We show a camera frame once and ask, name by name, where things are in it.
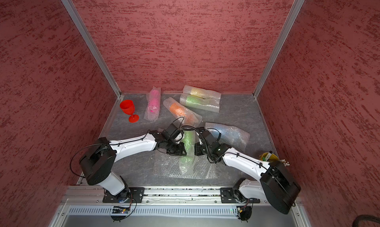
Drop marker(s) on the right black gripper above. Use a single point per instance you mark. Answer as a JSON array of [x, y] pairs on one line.
[[197, 148]]

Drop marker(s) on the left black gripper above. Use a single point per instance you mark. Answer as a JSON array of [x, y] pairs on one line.
[[179, 151]]

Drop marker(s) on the clear bubble wrap sheet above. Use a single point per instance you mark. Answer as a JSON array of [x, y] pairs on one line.
[[167, 166]]

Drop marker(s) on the pink glass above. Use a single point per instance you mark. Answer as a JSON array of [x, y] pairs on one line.
[[153, 104]]

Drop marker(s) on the red wine glass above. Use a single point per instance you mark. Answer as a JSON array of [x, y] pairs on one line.
[[128, 107]]

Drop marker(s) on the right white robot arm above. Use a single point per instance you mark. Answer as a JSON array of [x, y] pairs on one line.
[[276, 184]]

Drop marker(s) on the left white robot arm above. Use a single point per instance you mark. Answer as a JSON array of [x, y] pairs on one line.
[[97, 162]]

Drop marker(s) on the blue glass in bubble wrap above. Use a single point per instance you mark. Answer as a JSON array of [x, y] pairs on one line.
[[231, 135]]

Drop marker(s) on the orange glass in bubble wrap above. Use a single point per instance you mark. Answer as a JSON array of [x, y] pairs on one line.
[[177, 110]]

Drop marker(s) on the light green glass in bubble wrap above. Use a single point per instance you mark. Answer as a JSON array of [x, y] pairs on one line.
[[209, 104]]

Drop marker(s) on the yellow glass in bubble wrap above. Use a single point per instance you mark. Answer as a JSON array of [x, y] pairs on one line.
[[202, 93]]

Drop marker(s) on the yellow cup with pens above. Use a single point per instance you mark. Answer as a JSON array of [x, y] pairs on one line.
[[271, 157]]

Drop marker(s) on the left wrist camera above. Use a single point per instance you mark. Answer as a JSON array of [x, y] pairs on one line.
[[178, 135]]

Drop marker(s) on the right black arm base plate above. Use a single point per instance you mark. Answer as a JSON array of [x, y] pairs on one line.
[[237, 195]]

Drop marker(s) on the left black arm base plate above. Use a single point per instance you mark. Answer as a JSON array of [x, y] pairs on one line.
[[126, 196]]

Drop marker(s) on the white perforated cable duct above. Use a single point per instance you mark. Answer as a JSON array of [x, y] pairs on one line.
[[164, 211]]

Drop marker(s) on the aluminium front rail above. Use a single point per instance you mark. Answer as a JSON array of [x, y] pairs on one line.
[[152, 195]]

